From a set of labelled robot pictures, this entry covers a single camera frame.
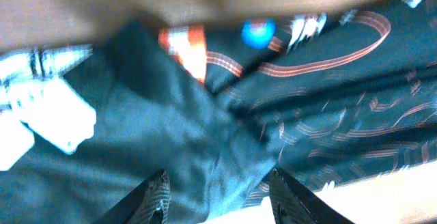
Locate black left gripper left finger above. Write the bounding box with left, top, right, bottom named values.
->
left=94, top=169, right=171, bottom=224

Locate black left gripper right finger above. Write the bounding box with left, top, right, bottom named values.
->
left=269, top=167, right=353, bottom=224

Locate black orange patterned jersey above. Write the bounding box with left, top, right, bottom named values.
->
left=1, top=0, right=436, bottom=224

